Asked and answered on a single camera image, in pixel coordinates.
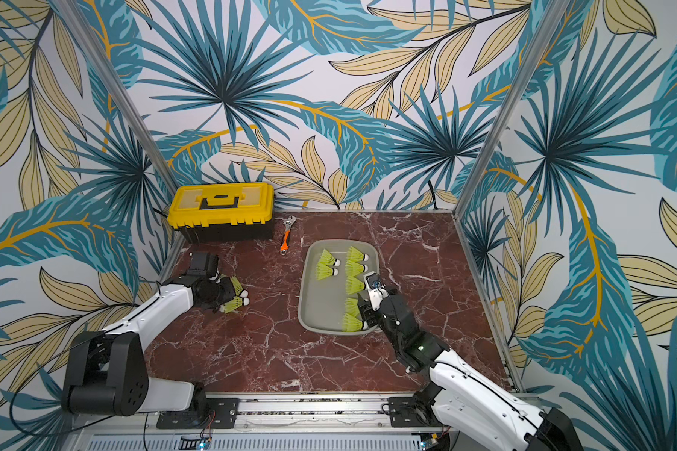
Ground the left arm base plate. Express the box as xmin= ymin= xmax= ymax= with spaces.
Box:
xmin=156 ymin=398 xmax=240 ymax=430

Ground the yellow-green shuttlecock two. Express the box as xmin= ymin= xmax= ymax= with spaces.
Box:
xmin=346 ymin=246 xmax=369 ymax=262

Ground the left aluminium frame post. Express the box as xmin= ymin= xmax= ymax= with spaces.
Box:
xmin=50 ymin=0 xmax=181 ymax=195

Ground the aluminium front rail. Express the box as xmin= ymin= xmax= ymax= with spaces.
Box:
xmin=61 ymin=393 xmax=560 ymax=451

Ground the yellow-green shuttlecock nine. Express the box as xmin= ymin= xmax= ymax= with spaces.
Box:
xmin=219 ymin=297 xmax=250 ymax=314

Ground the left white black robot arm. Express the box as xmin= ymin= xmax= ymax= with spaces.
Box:
xmin=61 ymin=252 xmax=247 ymax=425

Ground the yellow-green shuttlecock ten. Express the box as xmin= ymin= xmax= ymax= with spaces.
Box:
xmin=229 ymin=276 xmax=248 ymax=298

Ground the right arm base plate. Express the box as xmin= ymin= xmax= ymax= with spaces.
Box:
xmin=382 ymin=397 xmax=443 ymax=428

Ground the grey plastic storage tray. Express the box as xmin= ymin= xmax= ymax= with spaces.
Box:
xmin=298 ymin=240 xmax=379 ymax=336

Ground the yellow-green shuttlecock one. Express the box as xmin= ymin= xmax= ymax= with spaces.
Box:
xmin=345 ymin=261 xmax=367 ymax=277

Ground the yellow-green shuttlecock three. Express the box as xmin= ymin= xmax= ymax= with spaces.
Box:
xmin=345 ymin=276 xmax=366 ymax=296

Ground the yellow-green shuttlecock five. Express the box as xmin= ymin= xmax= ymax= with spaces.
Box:
xmin=315 ymin=263 xmax=339 ymax=281

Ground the yellow-green shuttlecock four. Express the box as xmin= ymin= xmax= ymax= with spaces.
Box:
xmin=342 ymin=313 xmax=369 ymax=334

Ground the yellow black toolbox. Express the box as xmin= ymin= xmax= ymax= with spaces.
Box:
xmin=167 ymin=182 xmax=275 ymax=244

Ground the yellow-green shuttlecock six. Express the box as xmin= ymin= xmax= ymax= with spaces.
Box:
xmin=344 ymin=298 xmax=360 ymax=318

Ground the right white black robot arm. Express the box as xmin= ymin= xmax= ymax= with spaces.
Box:
xmin=357 ymin=289 xmax=583 ymax=450

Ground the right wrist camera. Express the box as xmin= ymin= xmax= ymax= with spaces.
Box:
xmin=364 ymin=272 xmax=398 ymax=311

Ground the right aluminium frame post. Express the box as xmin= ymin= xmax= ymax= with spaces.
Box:
xmin=453 ymin=0 xmax=569 ymax=225

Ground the aluminium frame post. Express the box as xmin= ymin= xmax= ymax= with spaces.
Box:
xmin=50 ymin=0 xmax=181 ymax=195
xmin=453 ymin=0 xmax=569 ymax=225

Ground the yellow-green shuttlecock eight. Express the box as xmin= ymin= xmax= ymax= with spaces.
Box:
xmin=318 ymin=249 xmax=340 ymax=268

